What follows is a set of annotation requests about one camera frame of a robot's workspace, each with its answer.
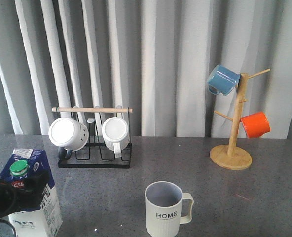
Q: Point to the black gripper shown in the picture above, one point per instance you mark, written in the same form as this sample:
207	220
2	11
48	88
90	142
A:
13	199

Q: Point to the blue white milk carton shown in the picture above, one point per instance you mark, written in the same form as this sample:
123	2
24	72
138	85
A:
36	211

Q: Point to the white HOME mug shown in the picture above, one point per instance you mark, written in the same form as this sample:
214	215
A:
167	207

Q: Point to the white smiley face mug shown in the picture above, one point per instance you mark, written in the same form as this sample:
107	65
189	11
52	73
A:
68	135

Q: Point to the white ribbed mug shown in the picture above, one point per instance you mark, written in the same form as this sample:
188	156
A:
116	135

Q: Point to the grey pleated curtain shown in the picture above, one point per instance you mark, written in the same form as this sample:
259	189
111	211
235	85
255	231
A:
151	55

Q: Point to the wooden mug tree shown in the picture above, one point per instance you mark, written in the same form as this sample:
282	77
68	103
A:
230	156

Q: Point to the blue enamel mug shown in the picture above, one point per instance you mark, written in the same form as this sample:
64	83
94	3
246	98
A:
222	80

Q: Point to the orange enamel mug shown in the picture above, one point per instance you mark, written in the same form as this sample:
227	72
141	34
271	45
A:
255	125

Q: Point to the black wire mug rack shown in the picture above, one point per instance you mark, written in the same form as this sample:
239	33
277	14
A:
95	154

